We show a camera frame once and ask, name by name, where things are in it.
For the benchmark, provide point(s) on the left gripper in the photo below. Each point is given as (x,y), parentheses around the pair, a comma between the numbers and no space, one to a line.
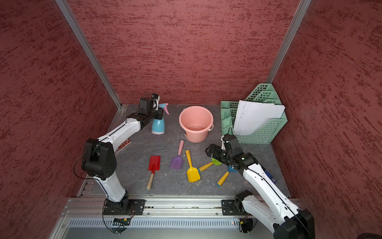
(159,115)

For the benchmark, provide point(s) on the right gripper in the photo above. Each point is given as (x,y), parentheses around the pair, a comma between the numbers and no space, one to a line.
(217,149)

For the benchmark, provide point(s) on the green trowel yellow handle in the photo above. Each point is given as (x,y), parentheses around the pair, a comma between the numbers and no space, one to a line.
(206,166)

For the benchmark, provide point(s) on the teal spray bottle pink trigger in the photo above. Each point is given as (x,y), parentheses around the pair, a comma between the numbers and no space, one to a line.
(158,126)

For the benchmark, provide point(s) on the blue fork yellow handle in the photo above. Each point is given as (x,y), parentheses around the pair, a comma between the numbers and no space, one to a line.
(226,174)

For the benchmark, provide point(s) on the yellow shovel yellow handle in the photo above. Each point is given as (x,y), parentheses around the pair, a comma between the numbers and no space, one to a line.
(192,173)

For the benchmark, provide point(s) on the purple shovel pink handle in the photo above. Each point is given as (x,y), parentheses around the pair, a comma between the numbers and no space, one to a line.
(177,162)

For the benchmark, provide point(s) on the red shovel wooden handle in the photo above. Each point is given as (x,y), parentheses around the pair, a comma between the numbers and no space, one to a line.
(154,165)

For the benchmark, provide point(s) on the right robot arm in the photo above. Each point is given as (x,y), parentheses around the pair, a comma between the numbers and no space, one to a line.
(280,215)

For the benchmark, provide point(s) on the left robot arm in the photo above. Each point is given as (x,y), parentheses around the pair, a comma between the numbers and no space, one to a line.
(99,160)

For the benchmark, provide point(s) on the red flat box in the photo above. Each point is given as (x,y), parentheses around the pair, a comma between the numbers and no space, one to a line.
(125,144)

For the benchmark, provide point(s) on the pink plastic bucket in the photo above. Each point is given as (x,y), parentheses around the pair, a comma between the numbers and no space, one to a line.
(196,122)

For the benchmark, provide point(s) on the white paper stack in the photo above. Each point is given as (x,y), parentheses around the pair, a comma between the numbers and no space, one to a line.
(251,116)

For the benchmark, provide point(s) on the green plastic file organizer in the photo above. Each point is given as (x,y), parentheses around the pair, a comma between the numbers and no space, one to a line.
(263,93)

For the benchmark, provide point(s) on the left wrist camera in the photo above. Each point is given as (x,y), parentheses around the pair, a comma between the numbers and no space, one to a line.
(148,104)

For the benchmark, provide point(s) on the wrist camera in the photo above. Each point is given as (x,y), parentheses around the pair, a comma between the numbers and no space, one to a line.
(223,143)
(148,104)

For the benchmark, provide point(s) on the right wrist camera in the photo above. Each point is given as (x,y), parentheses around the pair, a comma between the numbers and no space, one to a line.
(223,143)

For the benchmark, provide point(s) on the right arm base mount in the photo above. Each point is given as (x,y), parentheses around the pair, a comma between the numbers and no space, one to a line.
(233,208)

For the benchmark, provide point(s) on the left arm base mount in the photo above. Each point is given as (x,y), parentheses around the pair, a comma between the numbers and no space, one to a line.
(126,207)

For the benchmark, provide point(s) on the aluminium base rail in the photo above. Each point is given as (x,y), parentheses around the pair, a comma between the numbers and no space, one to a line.
(169,212)

